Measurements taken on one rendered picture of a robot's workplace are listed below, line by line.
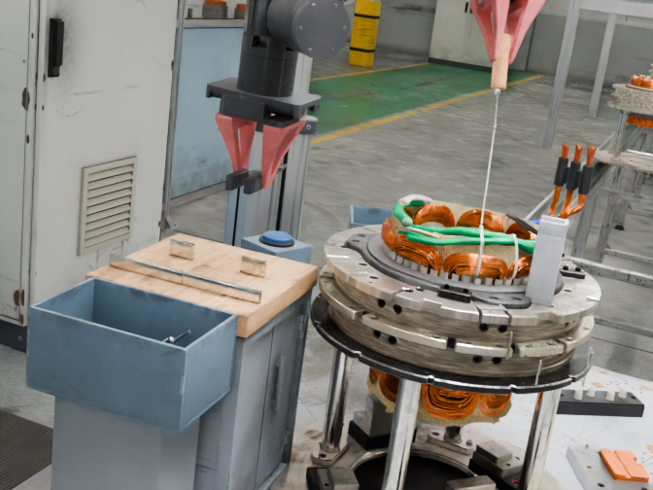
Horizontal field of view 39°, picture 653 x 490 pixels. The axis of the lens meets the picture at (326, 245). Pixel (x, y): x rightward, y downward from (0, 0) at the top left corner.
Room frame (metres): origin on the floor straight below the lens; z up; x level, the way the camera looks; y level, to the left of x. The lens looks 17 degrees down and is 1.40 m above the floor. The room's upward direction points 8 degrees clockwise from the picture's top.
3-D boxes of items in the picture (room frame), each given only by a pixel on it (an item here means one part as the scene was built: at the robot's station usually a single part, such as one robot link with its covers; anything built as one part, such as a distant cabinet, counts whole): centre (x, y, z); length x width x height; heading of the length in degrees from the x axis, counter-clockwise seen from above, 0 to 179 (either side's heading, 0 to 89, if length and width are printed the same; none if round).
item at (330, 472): (0.97, -0.05, 0.83); 0.05 x 0.04 x 0.02; 13
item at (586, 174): (1.07, -0.28, 1.21); 0.04 x 0.04 x 0.03; 75
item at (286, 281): (0.98, 0.13, 1.05); 0.20 x 0.19 x 0.02; 162
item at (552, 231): (0.93, -0.23, 1.14); 0.03 x 0.03 x 0.09; 75
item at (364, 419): (1.13, -0.10, 0.85); 0.06 x 0.04 x 0.05; 121
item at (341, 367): (1.08, -0.04, 0.91); 0.02 x 0.02 x 0.21
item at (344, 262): (1.03, -0.16, 1.09); 0.32 x 0.32 x 0.01
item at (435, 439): (1.15, -0.21, 0.81); 0.07 x 0.03 x 0.01; 68
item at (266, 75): (0.94, 0.08, 1.30); 0.10 x 0.07 x 0.07; 73
